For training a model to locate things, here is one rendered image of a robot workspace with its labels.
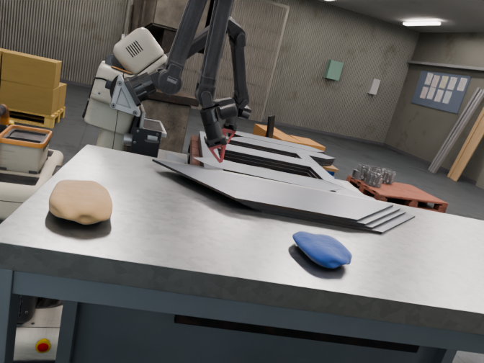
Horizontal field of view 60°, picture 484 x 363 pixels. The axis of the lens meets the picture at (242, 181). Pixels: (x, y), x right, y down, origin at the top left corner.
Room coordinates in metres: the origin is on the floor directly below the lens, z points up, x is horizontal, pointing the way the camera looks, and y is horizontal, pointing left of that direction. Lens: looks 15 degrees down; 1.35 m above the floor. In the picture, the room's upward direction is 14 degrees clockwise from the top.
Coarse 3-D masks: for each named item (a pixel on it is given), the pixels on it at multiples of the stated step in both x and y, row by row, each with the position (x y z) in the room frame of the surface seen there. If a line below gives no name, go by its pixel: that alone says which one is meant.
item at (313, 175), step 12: (240, 144) 2.68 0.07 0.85; (252, 144) 2.70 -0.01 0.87; (228, 156) 2.33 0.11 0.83; (240, 156) 2.34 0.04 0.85; (252, 156) 2.36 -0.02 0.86; (276, 168) 2.37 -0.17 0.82; (288, 168) 2.39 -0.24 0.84; (300, 168) 2.41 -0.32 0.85; (276, 180) 1.93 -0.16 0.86; (324, 180) 2.16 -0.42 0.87
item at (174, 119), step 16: (144, 0) 4.87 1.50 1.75; (160, 0) 4.54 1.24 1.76; (176, 0) 4.62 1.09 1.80; (208, 0) 4.80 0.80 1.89; (144, 16) 4.79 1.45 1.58; (160, 16) 4.55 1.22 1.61; (176, 16) 4.64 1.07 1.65; (208, 16) 5.04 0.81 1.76; (128, 32) 5.19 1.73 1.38; (160, 32) 4.73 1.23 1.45; (160, 96) 4.56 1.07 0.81; (176, 96) 4.65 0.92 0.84; (192, 96) 4.98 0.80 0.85; (160, 112) 4.60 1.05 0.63; (176, 112) 4.70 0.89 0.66; (176, 128) 4.72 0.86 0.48; (160, 144) 4.64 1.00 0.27; (176, 144) 4.74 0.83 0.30
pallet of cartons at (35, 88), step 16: (0, 48) 5.34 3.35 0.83; (0, 64) 5.08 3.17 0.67; (16, 64) 5.12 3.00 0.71; (32, 64) 5.17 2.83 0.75; (48, 64) 5.22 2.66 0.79; (0, 80) 5.11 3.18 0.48; (16, 80) 5.12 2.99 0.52; (32, 80) 5.18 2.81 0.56; (48, 80) 5.23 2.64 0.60; (0, 96) 5.08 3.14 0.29; (16, 96) 5.13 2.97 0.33; (32, 96) 5.18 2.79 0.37; (48, 96) 5.23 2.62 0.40; (64, 96) 5.97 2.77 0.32; (16, 112) 5.53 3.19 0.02; (32, 112) 5.18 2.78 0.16; (48, 112) 5.23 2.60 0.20; (64, 112) 6.04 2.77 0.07
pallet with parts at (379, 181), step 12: (360, 168) 5.96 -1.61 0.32; (372, 168) 6.08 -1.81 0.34; (348, 180) 6.05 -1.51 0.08; (360, 180) 5.94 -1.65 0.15; (372, 180) 5.70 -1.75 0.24; (384, 180) 6.12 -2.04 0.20; (372, 192) 5.50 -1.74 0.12; (384, 192) 5.51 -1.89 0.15; (396, 192) 5.70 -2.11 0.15; (408, 192) 5.90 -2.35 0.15; (420, 192) 6.10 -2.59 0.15; (408, 204) 5.58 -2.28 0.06; (444, 204) 5.79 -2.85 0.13
